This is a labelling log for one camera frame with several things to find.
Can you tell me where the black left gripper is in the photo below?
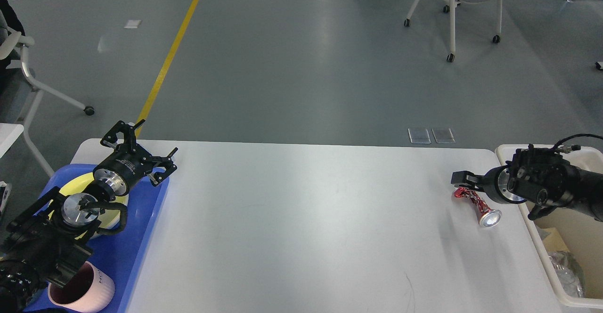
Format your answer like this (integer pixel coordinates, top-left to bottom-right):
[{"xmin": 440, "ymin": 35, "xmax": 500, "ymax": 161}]
[{"xmin": 93, "ymin": 118, "xmax": 179, "ymax": 196}]

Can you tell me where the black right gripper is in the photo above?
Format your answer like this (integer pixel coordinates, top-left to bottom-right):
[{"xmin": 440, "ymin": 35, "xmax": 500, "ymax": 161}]
[{"xmin": 451, "ymin": 165, "xmax": 526, "ymax": 204}]

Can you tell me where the crushed red soda can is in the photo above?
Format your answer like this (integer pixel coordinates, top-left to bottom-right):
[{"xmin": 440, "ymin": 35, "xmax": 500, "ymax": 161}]
[{"xmin": 453, "ymin": 188, "xmax": 502, "ymax": 228}]

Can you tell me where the yellow plastic plate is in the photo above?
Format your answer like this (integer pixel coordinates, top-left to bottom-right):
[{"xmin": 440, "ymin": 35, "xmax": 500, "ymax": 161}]
[{"xmin": 50, "ymin": 169, "xmax": 130, "ymax": 239}]

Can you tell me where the aluminium foil front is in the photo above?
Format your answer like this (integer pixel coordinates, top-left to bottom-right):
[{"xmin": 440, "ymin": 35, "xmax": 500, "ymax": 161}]
[{"xmin": 547, "ymin": 251, "xmax": 586, "ymax": 298}]

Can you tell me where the pink ceramic mug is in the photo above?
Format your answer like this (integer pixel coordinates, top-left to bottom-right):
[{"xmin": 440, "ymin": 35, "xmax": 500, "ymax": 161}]
[{"xmin": 47, "ymin": 261, "xmax": 115, "ymax": 313}]

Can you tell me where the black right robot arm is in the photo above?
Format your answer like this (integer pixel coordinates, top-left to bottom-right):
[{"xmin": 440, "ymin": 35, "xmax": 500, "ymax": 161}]
[{"xmin": 451, "ymin": 136, "xmax": 603, "ymax": 221}]

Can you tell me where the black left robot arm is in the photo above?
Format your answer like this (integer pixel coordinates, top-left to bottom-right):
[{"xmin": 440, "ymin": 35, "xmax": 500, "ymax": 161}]
[{"xmin": 1, "ymin": 120, "xmax": 177, "ymax": 313}]

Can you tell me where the right floor socket plate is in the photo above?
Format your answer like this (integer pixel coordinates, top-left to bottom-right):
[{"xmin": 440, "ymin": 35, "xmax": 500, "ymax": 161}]
[{"xmin": 432, "ymin": 128, "xmax": 456, "ymax": 144}]

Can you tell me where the floor socket plate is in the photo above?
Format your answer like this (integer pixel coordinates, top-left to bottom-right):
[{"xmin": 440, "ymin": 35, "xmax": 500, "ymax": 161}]
[
  {"xmin": 407, "ymin": 127, "xmax": 431, "ymax": 145},
  {"xmin": 432, "ymin": 128, "xmax": 456, "ymax": 144}
]

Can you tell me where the left floor socket plate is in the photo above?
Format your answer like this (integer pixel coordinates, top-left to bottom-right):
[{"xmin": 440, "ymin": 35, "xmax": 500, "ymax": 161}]
[{"xmin": 407, "ymin": 127, "xmax": 431, "ymax": 145}]

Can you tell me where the blue plastic tray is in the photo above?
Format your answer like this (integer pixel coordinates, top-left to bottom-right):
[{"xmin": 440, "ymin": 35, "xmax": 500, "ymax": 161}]
[{"xmin": 19, "ymin": 164, "xmax": 170, "ymax": 313}]

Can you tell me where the brown cardboard in bin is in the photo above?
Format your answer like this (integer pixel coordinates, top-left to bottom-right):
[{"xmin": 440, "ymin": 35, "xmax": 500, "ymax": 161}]
[{"xmin": 537, "ymin": 227, "xmax": 570, "ymax": 253}]

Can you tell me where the beige plastic bin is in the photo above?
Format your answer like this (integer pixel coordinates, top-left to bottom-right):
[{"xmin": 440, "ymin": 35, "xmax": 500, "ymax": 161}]
[{"xmin": 495, "ymin": 144, "xmax": 603, "ymax": 309}]

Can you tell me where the small white side table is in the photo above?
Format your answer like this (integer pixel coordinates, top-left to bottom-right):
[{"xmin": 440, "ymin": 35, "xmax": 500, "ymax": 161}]
[{"xmin": 0, "ymin": 123, "xmax": 24, "ymax": 158}]

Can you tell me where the white office chair left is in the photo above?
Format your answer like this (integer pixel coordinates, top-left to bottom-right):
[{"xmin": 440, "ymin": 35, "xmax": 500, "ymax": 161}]
[{"xmin": 1, "ymin": 8, "xmax": 95, "ymax": 177}]

